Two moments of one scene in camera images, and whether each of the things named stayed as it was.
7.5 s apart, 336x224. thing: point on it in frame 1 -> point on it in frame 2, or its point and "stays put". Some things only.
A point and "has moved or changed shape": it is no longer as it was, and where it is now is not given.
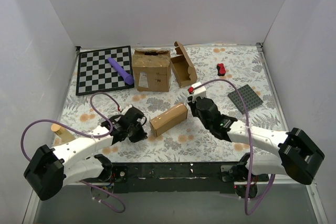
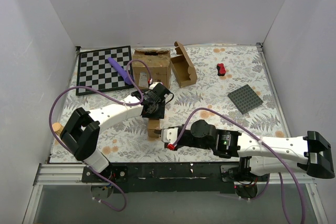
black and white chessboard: [95, 73] stays put
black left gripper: [139, 131] -> [158, 112]
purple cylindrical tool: [128, 79] stays put
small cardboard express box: [168, 119] has moved or changed shape
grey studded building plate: [251, 99] stays put
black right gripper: [193, 107] -> [181, 139]
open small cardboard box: [182, 67] stays put
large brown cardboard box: [151, 67] stays put
